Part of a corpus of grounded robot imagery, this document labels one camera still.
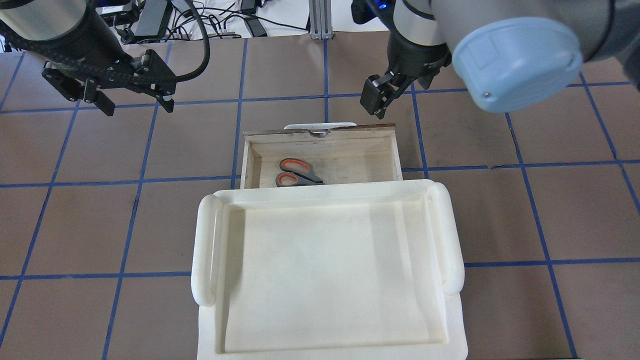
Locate grey orange handled scissors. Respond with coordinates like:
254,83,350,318
274,157,325,187

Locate aluminium frame post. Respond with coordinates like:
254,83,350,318
308,0,334,40

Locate black braided left cable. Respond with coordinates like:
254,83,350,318
90,0,212,87

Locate white plastic tray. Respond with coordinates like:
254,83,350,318
190,179,468,360

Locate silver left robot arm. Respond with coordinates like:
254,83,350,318
1,0,176,116

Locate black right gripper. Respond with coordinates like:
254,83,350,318
359,35,451,120

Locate white drawer handle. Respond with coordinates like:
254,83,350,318
283,121,357,132

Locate light wooden drawer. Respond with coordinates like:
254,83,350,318
239,124,403,189

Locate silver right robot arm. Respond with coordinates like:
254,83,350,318
351,0,640,119

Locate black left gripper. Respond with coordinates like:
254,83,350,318
41,48,176,117

